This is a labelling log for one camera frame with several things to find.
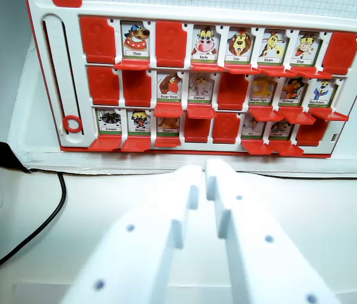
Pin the red and white game board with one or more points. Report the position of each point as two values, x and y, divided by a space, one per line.
197 47

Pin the red board flap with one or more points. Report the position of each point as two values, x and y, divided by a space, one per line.
136 88

